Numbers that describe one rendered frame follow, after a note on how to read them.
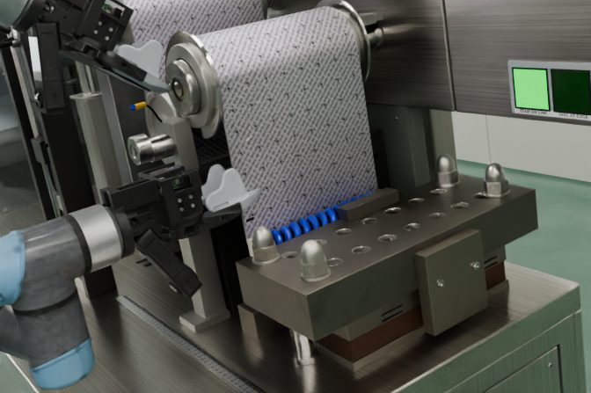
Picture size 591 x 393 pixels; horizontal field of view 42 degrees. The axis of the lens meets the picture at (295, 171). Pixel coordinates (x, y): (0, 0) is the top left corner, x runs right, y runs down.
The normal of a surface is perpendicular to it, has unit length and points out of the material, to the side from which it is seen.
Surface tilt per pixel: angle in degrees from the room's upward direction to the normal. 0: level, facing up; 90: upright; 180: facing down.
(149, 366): 0
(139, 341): 0
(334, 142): 90
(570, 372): 90
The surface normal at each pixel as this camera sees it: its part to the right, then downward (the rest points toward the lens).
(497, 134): -0.81, 0.29
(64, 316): 0.76, 0.06
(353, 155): 0.57, 0.14
